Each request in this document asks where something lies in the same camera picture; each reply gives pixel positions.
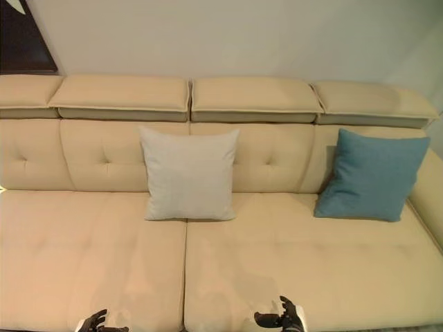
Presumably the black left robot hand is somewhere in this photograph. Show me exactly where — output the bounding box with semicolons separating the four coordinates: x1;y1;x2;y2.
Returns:
76;308;129;332

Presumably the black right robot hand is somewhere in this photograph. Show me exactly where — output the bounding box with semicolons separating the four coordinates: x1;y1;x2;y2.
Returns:
253;295;307;332

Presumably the beige leather sofa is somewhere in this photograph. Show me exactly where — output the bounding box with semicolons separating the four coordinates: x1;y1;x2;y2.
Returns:
0;75;443;332

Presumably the beige sofa headrest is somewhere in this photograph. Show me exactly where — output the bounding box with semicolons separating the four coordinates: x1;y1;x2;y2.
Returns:
190;77;325;125
0;75;64;120
312;80;440;131
47;75;191;123

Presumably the teal square cushion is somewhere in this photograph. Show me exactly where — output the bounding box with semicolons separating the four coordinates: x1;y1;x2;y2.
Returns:
314;128;432;223

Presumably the light grey square cushion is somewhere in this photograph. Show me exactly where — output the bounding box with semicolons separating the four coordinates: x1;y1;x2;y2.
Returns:
137;126;241;222

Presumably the dark framed wall picture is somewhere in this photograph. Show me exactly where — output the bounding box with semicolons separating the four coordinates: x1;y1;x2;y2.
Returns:
0;0;58;75

